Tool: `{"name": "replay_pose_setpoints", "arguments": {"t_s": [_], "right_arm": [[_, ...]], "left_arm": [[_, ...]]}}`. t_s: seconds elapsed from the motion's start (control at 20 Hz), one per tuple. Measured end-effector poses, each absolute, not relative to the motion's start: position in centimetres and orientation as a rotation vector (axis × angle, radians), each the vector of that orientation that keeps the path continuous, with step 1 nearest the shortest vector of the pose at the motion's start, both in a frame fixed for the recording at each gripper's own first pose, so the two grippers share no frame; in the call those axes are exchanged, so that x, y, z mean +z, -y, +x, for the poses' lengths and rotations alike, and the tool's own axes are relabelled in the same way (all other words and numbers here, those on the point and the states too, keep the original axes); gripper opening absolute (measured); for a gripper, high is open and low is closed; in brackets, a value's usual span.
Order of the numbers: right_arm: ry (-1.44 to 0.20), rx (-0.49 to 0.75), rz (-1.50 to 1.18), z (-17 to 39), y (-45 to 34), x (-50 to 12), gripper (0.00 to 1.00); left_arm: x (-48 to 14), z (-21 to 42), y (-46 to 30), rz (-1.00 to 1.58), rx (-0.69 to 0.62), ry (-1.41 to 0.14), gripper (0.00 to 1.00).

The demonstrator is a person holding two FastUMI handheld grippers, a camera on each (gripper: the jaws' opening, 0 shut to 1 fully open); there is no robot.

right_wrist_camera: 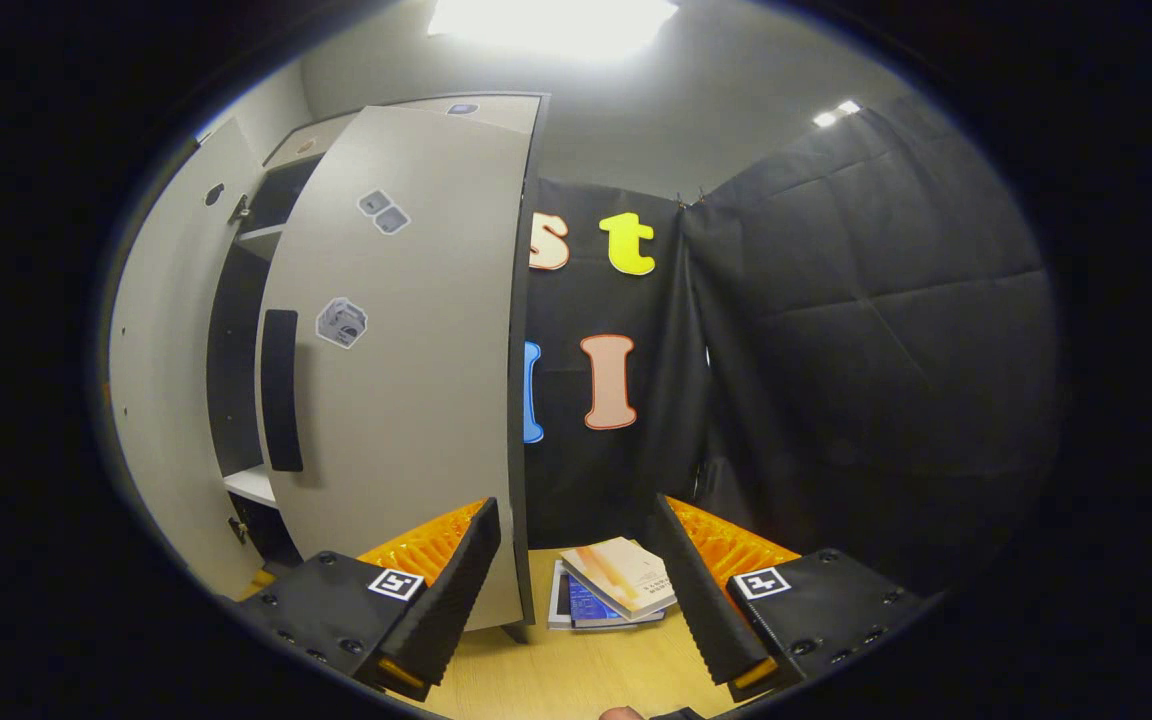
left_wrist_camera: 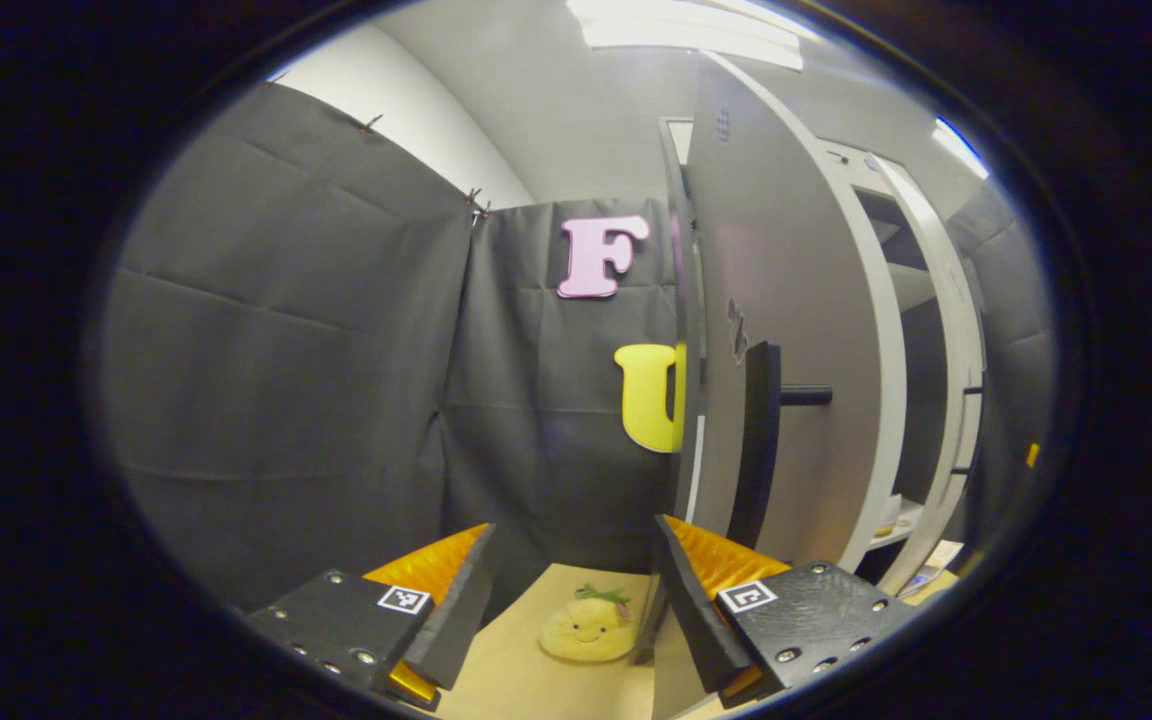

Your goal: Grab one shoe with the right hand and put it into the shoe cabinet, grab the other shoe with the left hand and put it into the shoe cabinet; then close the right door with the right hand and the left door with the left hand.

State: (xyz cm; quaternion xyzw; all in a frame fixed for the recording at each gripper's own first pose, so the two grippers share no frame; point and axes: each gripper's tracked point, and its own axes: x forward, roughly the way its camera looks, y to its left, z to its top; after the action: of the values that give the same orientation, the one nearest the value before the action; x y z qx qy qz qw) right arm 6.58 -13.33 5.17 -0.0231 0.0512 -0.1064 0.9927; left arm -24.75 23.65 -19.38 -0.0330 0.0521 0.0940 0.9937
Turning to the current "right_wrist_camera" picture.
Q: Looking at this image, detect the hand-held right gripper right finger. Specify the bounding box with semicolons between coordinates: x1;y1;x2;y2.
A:
654;493;927;703

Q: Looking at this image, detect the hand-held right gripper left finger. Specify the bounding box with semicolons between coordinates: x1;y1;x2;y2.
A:
236;497;502;703

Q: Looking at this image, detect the grey shoe cabinet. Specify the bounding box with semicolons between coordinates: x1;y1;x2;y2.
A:
204;92;549;591

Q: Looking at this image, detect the beige cover book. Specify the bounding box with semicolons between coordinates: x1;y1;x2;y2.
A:
561;537;679;621

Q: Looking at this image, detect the blue cover book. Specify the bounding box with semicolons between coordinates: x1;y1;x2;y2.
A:
566;572;667;629

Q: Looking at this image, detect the black quilted cloth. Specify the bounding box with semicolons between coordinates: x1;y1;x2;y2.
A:
681;95;1062;596

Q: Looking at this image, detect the black backdrop cloth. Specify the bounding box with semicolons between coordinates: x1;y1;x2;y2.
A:
521;178;712;551

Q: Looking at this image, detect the large ceiling light panel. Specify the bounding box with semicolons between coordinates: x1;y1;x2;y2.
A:
428;0;679;61

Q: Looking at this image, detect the black door handle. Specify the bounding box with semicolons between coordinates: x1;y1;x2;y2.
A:
261;308;304;473

